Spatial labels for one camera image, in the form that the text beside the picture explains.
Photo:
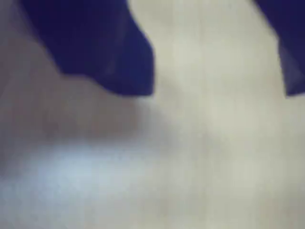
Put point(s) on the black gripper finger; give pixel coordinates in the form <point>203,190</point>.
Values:
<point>293,47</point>
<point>95,43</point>

